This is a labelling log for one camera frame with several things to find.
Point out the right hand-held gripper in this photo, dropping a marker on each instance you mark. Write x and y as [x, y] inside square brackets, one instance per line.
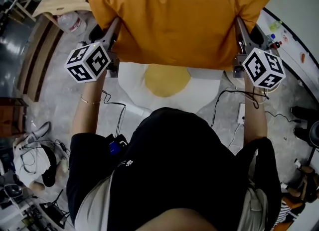
[264, 68]

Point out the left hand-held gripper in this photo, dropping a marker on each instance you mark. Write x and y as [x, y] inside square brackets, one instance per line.
[84, 65]

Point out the orange pillow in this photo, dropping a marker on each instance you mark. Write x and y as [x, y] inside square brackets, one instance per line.
[174, 21]

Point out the person's right forearm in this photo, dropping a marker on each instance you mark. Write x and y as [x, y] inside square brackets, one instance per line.
[255, 125]

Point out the person's left forearm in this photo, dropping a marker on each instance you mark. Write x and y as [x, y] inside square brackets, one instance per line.
[86, 115]

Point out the white egg-shaped seat cushion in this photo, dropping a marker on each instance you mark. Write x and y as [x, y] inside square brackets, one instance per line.
[204, 88]

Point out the blue-labelled drink bottle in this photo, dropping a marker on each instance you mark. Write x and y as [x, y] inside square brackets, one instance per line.
[270, 38]

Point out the dark red-capped drink bottle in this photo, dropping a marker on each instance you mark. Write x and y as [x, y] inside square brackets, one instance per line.
[276, 45]

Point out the green drink bottle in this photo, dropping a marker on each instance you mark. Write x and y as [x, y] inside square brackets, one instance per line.
[275, 26]

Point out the small pink toy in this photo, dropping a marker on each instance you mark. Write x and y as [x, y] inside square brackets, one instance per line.
[285, 35]

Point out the large clear water bottle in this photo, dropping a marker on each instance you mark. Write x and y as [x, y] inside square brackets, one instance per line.
[71, 23]

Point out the white curved ledge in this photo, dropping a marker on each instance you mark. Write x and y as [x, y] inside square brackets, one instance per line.
[294, 60]

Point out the small orange toy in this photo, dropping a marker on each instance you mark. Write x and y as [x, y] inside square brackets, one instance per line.
[303, 58]

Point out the wooden step platform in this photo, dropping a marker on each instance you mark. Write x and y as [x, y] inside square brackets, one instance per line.
[37, 58]

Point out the white power strip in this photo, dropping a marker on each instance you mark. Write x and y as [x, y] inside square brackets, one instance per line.
[241, 113]

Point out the black waist-mounted device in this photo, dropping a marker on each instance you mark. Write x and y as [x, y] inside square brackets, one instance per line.
[115, 146]

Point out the dark brown wooden stool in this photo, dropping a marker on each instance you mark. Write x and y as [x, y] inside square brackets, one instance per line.
[12, 118]

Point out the person's black shirt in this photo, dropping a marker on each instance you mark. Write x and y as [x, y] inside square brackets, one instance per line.
[174, 162]

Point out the orange striped bag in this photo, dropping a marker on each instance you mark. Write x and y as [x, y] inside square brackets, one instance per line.
[289, 212]

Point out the black chair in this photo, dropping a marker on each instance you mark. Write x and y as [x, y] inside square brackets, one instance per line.
[56, 212]

